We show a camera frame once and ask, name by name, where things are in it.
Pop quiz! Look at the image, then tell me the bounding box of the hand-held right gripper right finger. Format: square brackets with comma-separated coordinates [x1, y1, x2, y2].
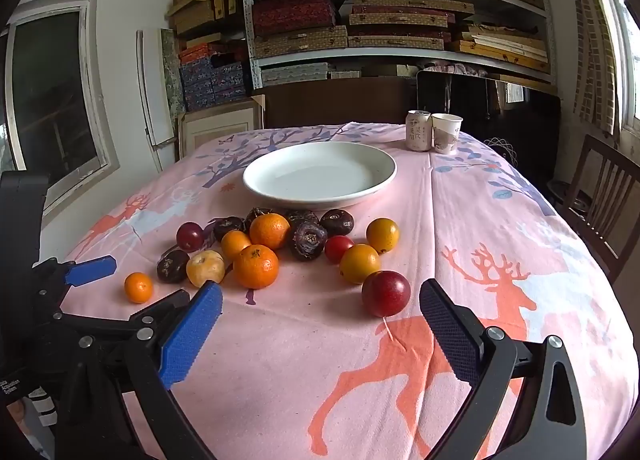
[419, 279, 588, 460]

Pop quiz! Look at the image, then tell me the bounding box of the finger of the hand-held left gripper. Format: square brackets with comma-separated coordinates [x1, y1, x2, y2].
[51, 289, 191, 337]
[32, 255, 117, 288]

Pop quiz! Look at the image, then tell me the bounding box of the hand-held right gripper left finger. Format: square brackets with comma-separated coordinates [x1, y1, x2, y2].
[52, 282, 223, 460]

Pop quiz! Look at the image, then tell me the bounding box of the small orange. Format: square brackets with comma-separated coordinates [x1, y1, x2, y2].
[124, 272, 154, 304]
[220, 230, 252, 263]

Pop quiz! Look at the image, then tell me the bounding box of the dark water chestnut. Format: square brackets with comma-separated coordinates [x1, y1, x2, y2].
[287, 221, 329, 262]
[284, 209, 321, 228]
[212, 216, 246, 243]
[244, 207, 273, 231]
[156, 249, 191, 285]
[319, 208, 355, 237]

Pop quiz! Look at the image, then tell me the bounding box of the pale yellow fruit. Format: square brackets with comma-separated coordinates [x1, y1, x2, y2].
[186, 250, 226, 289]

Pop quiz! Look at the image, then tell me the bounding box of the dark red plum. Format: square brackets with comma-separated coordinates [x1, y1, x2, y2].
[361, 270, 412, 318]
[176, 221, 206, 252]

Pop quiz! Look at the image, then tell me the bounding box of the mandarin orange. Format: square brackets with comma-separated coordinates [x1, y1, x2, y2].
[233, 244, 280, 289]
[249, 213, 291, 251]

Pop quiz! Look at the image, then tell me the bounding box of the yellow orange round fruit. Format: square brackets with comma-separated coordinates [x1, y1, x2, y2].
[339, 243, 382, 285]
[365, 217, 401, 256]

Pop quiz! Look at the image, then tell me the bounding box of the red cherry tomato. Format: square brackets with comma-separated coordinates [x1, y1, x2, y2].
[324, 235, 356, 264]

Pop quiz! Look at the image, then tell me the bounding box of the white plate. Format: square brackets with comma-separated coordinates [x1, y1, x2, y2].
[242, 141, 398, 211]

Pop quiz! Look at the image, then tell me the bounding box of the pink printed tablecloth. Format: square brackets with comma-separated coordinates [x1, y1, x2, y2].
[60, 122, 640, 460]

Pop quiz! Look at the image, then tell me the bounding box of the white framed window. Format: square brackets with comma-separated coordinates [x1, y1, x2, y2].
[0, 0, 121, 211]

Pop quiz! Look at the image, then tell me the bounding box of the pale framed panel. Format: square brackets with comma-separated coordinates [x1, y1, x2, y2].
[177, 95, 266, 158]

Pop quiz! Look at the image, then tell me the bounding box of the white paper cup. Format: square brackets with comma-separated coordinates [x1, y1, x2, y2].
[431, 113, 464, 155]

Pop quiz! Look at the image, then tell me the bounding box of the pale drink can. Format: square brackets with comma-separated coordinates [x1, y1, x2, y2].
[405, 110, 433, 152]

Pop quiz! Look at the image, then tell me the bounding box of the green patterned board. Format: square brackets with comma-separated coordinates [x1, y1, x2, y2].
[160, 28, 187, 118]

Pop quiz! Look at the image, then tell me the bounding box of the dark wooden chair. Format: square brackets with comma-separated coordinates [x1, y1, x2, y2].
[557, 134, 640, 286]

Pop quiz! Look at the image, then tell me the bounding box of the stack of blue patterned boxes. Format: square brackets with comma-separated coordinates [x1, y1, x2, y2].
[179, 42, 251, 111]

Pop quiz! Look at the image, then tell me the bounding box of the dark glass panel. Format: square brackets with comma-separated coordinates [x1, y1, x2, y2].
[416, 70, 561, 191]

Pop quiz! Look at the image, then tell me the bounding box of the dark wooden board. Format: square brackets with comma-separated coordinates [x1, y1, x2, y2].
[262, 77, 418, 130]

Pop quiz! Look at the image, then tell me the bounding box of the stack of yellow brown boxes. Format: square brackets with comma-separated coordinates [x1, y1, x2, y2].
[167, 0, 246, 48]

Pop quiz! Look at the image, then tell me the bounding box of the pink cloth bundle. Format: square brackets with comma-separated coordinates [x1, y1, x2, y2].
[417, 61, 488, 77]

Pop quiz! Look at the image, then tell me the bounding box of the stack of woven flat boxes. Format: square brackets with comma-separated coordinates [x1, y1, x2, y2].
[247, 0, 551, 83]

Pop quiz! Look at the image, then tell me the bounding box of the beige patterned curtain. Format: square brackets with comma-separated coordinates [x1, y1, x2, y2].
[565, 0, 618, 136]

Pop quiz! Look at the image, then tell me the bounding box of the window behind curtain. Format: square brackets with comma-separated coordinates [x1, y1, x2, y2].
[595, 0, 640, 141]

